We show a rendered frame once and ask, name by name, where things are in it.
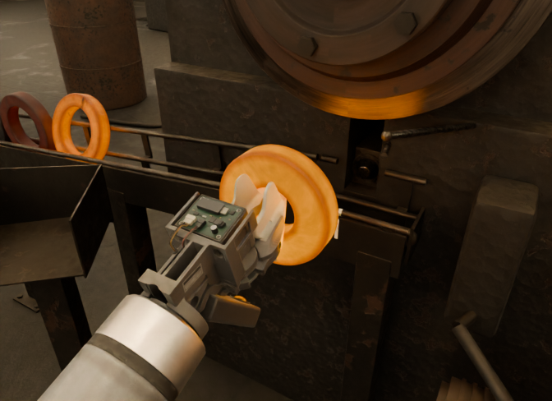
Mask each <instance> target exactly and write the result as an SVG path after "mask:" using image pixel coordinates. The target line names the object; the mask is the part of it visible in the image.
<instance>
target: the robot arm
mask: <svg viewBox="0 0 552 401"><path fill-rule="evenodd" d="M191 204H192V205H191ZM190 205H191V207H190ZM286 206H287V199H286V198H285V197H284V196H283V195H282V194H281V193H279V192H278V190H277V187H276V186H275V184H274V183H273V182H269V183H268V185H267V186H266V187H262V188H259V189H256V187H255V185H254V184H253V182H252V181H251V180H250V178H249V176H248V175H247V174H242V175H240V176H239V177H238V179H237V180H236V182H235V187H234V197H233V200H232V203H227V202H225V201H222V200H218V199H215V198H213V197H210V196H206V195H202V194H201V195H200V193H199V192H196V193H195V194H194V196H193V197H192V198H191V199H190V200H189V201H188V202H187V203H186V204H185V205H184V206H183V207H182V208H181V210H180V211H179V212H178V213H177V214H176V215H175V216H174V218H173V219H172V220H171V221H170V222H169V223H168V225H167V226H166V229H167V231H168V234H169V236H170V240H169V246H170V247H171V248H172V256H171V257H170V258H169V259H168V261H167V262H166V263H165V264H164V266H163V267H162V268H161V269H160V271H159V272H158V273H157V272H154V271H153V270H150V269H147V270H146V271H145V272H144V273H143V274H142V275H141V277H140V278H139V279H138V281H139V283H140V285H141V287H142V288H143V289H144V291H143V292H142V294H141V295H137V294H132V295H126V297H125V298H124V299H123V300H122V301H121V303H120V304H119V305H118V306H117V307H116V309H115V310H114V311H113V312H112V313H111V315H110V316H109V317H108V318H107V319H106V321H105V322H104V323H103V324H102V325H101V326H100V327H99V328H98V329H97V330H96V332H95V333H94V335H93V336H92V338H91V339H90V340H89V341H88V342H87V343H86V344H85V346H84V347H83V348H82V349H81V350H80V351H79V352H78V353H77V354H76V355H75V357H74V358H73V359H72V360H71V362H70V363H69V364H68V365H67V366H66V368H65V369H64V370H63V371H62V372H61V374H60V375H59V376H58V377H57V378H56V380H55V381H54V382H53V383H52V384H51V385H50V386H49V387H48V388H47V390H46V391H45V392H44V393H43V394H42V396H41V397H40V398H39V399H38V400H37V401H175V399H176V398H177V396H178V395H179V394H180V393H181V391H182V389H183V388H184V386H185V385H186V383H187V381H188V380H189V379H190V377H191V375H192V374H193V372H194V371H195V369H196V368H197V366H198V365H199V363H200V361H201V360H202V358H203V357H204V355H205V354H206V351H205V346H204V344H203V342H202V339H203V338H204V337H205V335H206V334H207V332H208V331H209V327H208V325H207V323H206V321H209V322H215V323H221V324H227V325H229V326H231V327H239V326H245V327H251V328H254V327H255V325H256V322H257V320H258V318H259V315H260V308H259V307H256V306H254V305H251V304H250V302H249V301H248V300H247V299H246V298H245V297H243V296H242V295H238V293H239V291H240V290H244V289H248V288H250V287H251V285H250V283H251V282H252V281H253V280H254V279H255V278H256V277H257V276H258V274H261V275H265V273H266V270H267V269H268V268H269V266H270V265H271V264H272V263H273V262H274V261H275V260H276V258H277V257H278V254H279V252H280V251H281V248H282V244H283V234H284V227H285V216H286ZM189 207H190V208H189ZM188 208H189V209H188ZM187 209H188V210H187ZM185 211H186V213H185V214H184V212H185ZM257 215H258V217H257V218H256V216H257ZM180 217H181V218H180ZM179 218H180V219H179ZM178 219H179V220H178ZM172 243H173V245H174V246H175V249H174V248H173V246H172ZM229 292H230V293H233V294H234V295H230V296H227V295H228V293H229Z"/></svg>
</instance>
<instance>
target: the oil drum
mask: <svg viewBox="0 0 552 401"><path fill-rule="evenodd" d="M44 2H45V6H46V9H47V13H48V19H49V25H50V26H51V30H52V33H53V40H54V43H55V47H56V50H57V56H58V60H59V63H58V65H59V66H60V68H61V71H62V77H63V80H64V84H65V88H66V92H67V94H73V93H77V94H89V95H91V96H93V97H94V98H96V99H97V100H98V101H99V102H100V103H101V104H102V105H103V108H104V110H105V111H108V110H115V109H120V108H127V107H130V106H132V105H135V104H138V103H140V102H141V101H143V100H144V99H145V97H146V96H147V92H146V86H145V76H144V70H143V64H142V56H141V53H140V43H139V37H138V31H137V25H136V20H137V19H136V15H135V9H134V4H133V0H44Z"/></svg>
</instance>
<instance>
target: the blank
mask: <svg viewBox="0 0 552 401"><path fill-rule="evenodd" d="M242 174H247V175H248V176H249V178H250V180H251V181H252V182H253V184H254V185H255V187H256V189H259V188H262V187H266V186H267V185H268V183H269V182H273V183H274V184H275V186H276V187H277V190H278V192H279V193H281V194H282V195H283V196H284V197H285V198H286V199H287V200H288V202H289V203H290V205H291V207H292V210H293V213H294V224H285V227H284V234H283V244H282V248H281V251H280V252H279V254H278V257H277V258H276V260H275V261H274V262H273V263H275V264H279V265H299V264H303V263H306V262H307V261H309V260H312V259H314V258H315V257H316V256H318V255H319V254H320V252H321V251H322V250H323V249H324V247H325V246H326V245H327V243H328V242H329V241H330V239H331V238H332V236H333V235H334V233H335V230H336V227H337V224H338V202H337V199H336V196H335V193H334V189H333V188H332V186H331V184H330V182H329V180H328V178H327V177H326V176H325V174H324V173H323V171H322V170H321V169H320V168H319V167H318V166H317V165H316V164H315V163H314V162H313V161H312V160H311V159H309V158H308V157H306V156H305V155H304V154H302V153H301V152H299V151H297V150H294V149H292V148H289V147H286V146H283V145H259V146H256V147H254V148H252V149H250V150H248V151H247V152H245V153H244V154H242V155H240V156H239V157H237V158H236V159H234V160H233V161H232V162H231V163H230V164H229V165H228V166H227V168H226V170H225V171H224V173H223V176H222V179H221V182H220V187H219V199H220V200H221V201H225V202H227V203H232V200H233V197H234V187H235V182H236V180H237V179H238V177H239V176H240V175H242Z"/></svg>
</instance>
